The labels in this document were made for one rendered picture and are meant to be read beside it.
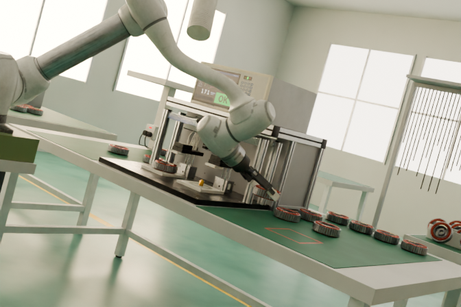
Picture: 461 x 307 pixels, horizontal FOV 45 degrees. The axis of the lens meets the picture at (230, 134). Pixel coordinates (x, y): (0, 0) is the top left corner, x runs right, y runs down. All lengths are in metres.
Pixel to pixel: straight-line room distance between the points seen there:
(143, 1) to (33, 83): 0.55
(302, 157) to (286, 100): 0.27
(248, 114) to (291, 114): 0.69
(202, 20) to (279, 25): 6.59
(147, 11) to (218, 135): 0.50
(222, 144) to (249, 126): 0.13
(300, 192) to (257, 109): 0.80
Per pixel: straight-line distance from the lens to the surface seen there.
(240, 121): 1.96
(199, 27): 3.72
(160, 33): 2.05
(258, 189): 2.19
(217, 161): 2.44
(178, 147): 2.61
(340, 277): 1.74
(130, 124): 8.22
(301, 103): 2.66
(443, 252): 3.05
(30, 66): 2.30
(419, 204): 8.78
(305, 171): 2.64
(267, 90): 2.43
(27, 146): 2.16
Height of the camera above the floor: 1.12
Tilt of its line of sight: 2 degrees down
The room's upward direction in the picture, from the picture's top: 15 degrees clockwise
